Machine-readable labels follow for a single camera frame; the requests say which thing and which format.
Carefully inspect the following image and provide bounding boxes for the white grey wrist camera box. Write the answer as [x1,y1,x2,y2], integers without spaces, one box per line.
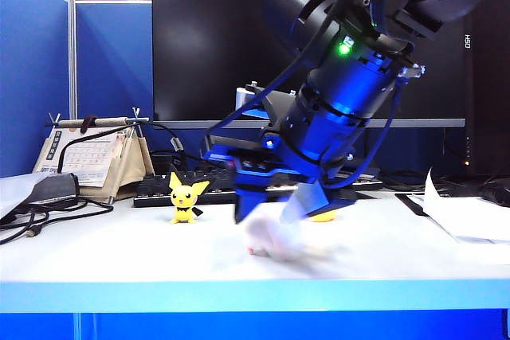
[234,84,298,134]

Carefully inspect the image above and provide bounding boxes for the thick black adapter cable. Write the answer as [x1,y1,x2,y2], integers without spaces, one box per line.
[57,123,139,176]

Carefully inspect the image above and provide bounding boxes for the yellow rubber duck doll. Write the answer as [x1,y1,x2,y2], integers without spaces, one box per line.
[307,209,336,224]

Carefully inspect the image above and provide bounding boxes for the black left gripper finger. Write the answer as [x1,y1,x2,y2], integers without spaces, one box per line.
[278,179,333,225]
[232,184,273,225]

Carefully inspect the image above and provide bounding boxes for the grey power adapter pouch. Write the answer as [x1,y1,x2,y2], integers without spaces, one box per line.
[0,171,80,221]

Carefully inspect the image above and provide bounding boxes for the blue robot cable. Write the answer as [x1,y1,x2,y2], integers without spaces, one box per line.
[205,0,404,190]

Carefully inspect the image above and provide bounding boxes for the small pink doll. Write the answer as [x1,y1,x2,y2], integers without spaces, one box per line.
[241,211,310,264]

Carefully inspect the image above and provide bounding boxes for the aluminium partition post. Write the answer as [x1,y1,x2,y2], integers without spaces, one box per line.
[65,0,78,120]

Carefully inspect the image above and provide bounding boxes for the black cable with ferrite bead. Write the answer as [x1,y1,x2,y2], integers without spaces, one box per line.
[141,119,212,162]

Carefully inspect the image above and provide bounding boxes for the black cable with USB plug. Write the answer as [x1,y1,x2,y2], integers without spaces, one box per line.
[0,196,116,246]

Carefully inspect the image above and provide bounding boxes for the black object beside papers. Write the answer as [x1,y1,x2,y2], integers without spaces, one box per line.
[476,175,510,209]

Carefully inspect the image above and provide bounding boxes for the beige desk calendar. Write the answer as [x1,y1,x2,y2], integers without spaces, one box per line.
[30,107,155,205]

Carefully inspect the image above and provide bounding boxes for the yellow black Pichu doll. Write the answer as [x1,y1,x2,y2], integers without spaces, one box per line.
[167,170,211,225]

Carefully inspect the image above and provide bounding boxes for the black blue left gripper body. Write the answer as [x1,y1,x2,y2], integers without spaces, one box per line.
[201,131,359,206]

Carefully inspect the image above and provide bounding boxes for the large black monitor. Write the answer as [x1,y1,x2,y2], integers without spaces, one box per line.
[151,0,467,130]

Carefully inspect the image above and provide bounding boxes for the white paper sheets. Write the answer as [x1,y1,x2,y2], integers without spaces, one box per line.
[394,165,510,246]

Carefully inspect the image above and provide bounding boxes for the black keyboard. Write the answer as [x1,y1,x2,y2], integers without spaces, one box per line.
[132,162,384,209]

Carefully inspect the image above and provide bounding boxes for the black monitor with side LEDs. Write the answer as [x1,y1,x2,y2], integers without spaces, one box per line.
[464,0,510,178]

